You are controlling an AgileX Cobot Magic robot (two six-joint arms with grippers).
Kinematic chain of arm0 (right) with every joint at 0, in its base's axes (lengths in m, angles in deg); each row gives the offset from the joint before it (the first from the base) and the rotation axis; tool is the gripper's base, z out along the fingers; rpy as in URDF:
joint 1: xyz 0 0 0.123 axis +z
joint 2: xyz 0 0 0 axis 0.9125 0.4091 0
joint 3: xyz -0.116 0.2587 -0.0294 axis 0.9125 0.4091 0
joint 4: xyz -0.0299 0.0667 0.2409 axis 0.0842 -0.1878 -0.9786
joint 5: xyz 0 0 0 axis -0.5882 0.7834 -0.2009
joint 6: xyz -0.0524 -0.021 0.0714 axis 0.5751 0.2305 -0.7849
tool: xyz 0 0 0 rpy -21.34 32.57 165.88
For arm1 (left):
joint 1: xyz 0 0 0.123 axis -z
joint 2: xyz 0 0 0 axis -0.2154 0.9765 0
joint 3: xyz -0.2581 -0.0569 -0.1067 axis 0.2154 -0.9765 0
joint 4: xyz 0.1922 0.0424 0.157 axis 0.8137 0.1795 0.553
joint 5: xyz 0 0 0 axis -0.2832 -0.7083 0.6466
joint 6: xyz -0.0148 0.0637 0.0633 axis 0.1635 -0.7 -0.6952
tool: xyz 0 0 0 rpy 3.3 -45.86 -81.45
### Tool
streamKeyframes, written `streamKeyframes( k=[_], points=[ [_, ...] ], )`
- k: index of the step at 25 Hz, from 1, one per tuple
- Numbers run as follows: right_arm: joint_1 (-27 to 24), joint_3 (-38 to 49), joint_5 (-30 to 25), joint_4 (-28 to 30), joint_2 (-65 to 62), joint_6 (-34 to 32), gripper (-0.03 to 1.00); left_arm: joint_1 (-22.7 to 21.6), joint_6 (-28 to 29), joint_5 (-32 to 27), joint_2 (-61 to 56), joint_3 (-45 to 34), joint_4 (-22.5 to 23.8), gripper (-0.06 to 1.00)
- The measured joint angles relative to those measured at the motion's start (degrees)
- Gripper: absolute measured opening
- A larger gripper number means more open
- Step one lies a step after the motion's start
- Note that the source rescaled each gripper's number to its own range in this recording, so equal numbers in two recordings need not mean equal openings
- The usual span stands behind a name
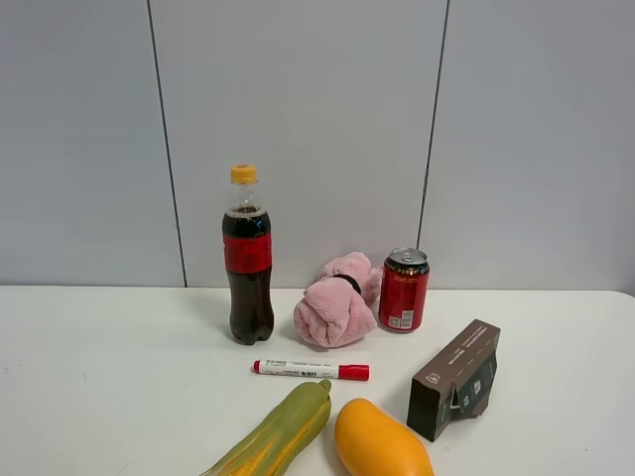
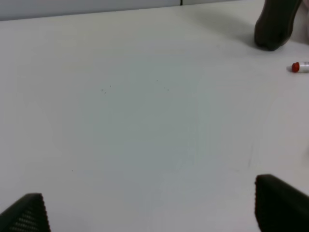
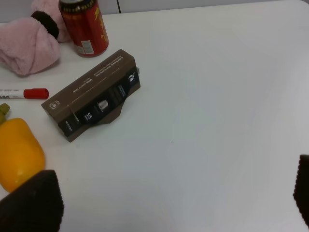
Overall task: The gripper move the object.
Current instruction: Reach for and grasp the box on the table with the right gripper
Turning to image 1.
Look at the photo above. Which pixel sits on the brown cardboard box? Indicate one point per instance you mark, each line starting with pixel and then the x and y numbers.
pixel 456 384

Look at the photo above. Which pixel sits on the cola bottle yellow cap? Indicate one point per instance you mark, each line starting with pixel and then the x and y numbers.
pixel 248 259

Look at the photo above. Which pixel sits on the pink rolled towel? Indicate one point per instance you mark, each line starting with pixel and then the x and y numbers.
pixel 336 310

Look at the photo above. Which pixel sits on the red soda can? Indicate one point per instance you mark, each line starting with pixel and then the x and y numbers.
pixel 406 273

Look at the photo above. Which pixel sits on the red white marker pen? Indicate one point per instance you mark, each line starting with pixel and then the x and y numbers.
pixel 312 370

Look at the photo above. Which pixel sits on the toy corn cob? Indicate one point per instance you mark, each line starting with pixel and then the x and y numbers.
pixel 271 447

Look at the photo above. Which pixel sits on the orange mango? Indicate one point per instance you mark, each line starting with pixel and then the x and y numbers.
pixel 369 442

